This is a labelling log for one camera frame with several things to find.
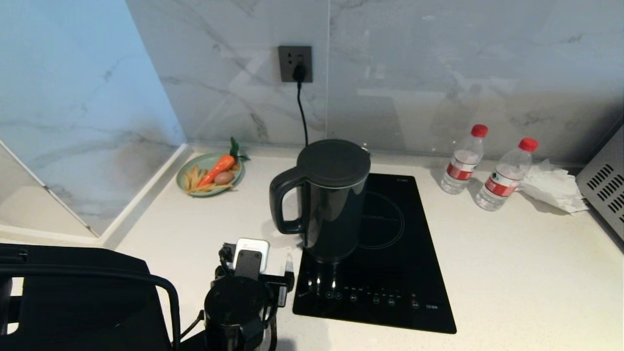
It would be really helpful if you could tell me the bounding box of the red-capped water bottle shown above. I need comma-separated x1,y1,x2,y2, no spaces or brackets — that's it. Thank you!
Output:
475,137,540,212
440,124,489,195

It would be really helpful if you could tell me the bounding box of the black glass induction cooktop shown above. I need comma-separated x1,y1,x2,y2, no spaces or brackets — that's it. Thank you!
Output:
292,174,458,335

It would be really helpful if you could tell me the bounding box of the dark grey wall socket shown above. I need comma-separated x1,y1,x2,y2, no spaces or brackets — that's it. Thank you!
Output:
278,45,313,83

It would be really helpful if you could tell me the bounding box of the orange toy carrot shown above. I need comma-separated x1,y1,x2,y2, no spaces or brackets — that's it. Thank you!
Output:
196,136,251,189

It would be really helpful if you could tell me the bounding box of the silver vented appliance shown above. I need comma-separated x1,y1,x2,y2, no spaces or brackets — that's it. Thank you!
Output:
575,123,624,242

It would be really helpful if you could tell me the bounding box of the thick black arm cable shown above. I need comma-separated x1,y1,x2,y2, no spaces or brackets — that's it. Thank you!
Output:
0,265,182,351

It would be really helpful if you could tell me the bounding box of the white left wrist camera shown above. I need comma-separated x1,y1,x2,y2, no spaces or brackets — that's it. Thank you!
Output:
218,237,271,279

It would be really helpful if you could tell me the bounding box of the black electric kettle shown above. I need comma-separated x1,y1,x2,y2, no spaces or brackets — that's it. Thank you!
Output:
269,139,372,264

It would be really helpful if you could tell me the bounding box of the crumpled white tissue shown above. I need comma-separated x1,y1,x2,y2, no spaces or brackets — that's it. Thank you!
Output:
518,158,590,215

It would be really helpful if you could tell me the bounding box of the green plate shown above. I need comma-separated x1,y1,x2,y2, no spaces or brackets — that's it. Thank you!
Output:
175,152,246,197

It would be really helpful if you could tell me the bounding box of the yellow toy fries pile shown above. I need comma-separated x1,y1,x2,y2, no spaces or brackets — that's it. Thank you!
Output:
182,166,233,194

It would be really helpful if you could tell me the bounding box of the black power cord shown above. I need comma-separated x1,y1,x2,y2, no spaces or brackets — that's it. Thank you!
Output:
291,63,310,147

